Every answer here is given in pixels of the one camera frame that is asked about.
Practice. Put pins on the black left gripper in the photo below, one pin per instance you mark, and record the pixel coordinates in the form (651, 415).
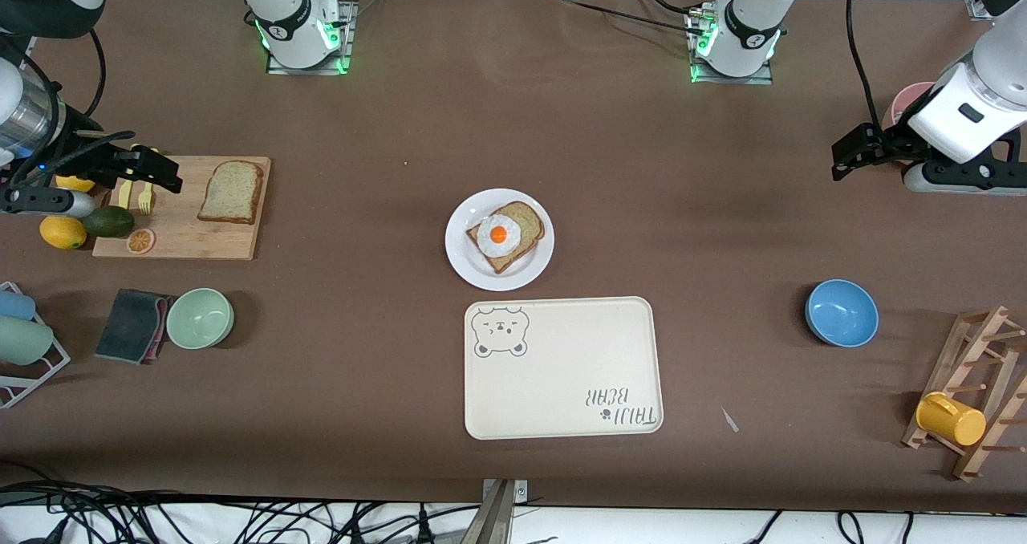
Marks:
(892, 140)

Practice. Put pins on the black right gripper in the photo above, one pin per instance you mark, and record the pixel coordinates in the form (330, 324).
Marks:
(79, 157)

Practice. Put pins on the toasted bread slice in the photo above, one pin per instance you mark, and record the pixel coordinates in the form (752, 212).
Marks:
(231, 192)
(531, 227)

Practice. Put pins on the white round plate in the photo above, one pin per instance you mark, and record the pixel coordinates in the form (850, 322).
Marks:
(473, 271)

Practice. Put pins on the fried egg toy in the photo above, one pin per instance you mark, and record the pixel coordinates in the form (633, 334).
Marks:
(498, 235)

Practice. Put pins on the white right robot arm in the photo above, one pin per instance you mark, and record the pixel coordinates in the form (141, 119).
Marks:
(293, 26)

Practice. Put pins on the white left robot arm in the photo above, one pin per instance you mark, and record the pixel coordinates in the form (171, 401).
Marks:
(750, 22)

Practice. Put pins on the yellow plastic knife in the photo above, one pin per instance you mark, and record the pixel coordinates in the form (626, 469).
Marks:
(124, 197)

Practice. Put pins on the yellow plastic fork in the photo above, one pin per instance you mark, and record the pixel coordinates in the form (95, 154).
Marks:
(145, 203)

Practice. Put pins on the dark green avocado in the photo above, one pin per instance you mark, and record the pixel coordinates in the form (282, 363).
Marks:
(108, 221)

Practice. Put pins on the yellow lemon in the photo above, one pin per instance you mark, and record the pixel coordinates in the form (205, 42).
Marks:
(62, 231)
(76, 183)

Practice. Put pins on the pink bowl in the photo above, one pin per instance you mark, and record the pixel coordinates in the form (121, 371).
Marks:
(903, 103)

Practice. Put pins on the orange slice toy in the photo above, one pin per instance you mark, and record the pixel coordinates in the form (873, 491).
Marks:
(140, 241)

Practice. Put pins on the wooden cutting board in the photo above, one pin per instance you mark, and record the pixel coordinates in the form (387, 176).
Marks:
(184, 239)

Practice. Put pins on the folded dark grey cloth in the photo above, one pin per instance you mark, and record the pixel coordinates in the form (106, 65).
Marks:
(128, 326)

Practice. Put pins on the mint green bowl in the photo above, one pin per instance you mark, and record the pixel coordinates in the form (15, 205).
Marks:
(199, 319)

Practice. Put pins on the blue bowl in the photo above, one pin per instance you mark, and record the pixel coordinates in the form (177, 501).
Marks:
(841, 313)

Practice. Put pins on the light blue cup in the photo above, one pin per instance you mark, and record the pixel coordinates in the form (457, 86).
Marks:
(16, 305)

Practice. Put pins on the pale green cup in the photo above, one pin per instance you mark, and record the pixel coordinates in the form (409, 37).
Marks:
(24, 341)

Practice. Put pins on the wooden peg cup rack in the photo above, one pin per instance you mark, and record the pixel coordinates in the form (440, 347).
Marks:
(955, 371)

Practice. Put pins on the yellow plastic cup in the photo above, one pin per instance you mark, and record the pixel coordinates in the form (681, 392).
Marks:
(955, 422)

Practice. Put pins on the small white paper scrap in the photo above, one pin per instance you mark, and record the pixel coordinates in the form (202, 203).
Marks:
(729, 420)

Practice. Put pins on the cream bear print tray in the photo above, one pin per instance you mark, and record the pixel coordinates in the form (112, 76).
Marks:
(562, 383)

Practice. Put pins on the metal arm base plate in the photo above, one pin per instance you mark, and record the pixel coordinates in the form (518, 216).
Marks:
(281, 68)
(746, 81)

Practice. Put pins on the metal table corner bracket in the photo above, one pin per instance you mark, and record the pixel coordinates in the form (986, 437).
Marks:
(979, 8)

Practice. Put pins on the grey metal mounting post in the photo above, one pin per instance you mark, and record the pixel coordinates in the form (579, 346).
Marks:
(497, 520)

